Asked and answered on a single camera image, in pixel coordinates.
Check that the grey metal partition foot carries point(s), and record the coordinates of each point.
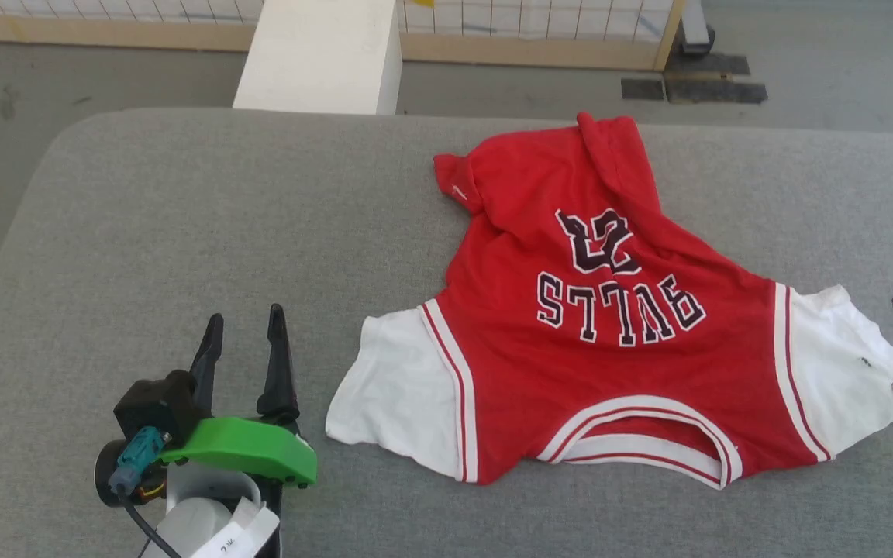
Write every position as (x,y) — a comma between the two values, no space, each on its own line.
(696,27)

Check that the red and white basketball jersey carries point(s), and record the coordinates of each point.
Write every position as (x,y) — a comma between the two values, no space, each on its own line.
(609,349)

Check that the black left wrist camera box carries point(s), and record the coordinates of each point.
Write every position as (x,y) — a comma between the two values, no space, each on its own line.
(156,403)

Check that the dark grey floor mat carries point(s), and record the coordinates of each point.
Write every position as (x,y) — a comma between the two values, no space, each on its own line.
(706,64)

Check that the white box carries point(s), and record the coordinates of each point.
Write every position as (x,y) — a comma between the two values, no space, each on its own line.
(322,54)

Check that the small black floor mat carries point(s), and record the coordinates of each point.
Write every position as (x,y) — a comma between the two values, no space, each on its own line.
(643,89)

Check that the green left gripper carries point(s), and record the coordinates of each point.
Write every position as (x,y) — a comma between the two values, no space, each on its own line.
(249,449)

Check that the lemon print partition, wooden frame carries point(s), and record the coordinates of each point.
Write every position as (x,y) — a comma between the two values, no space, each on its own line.
(539,50)

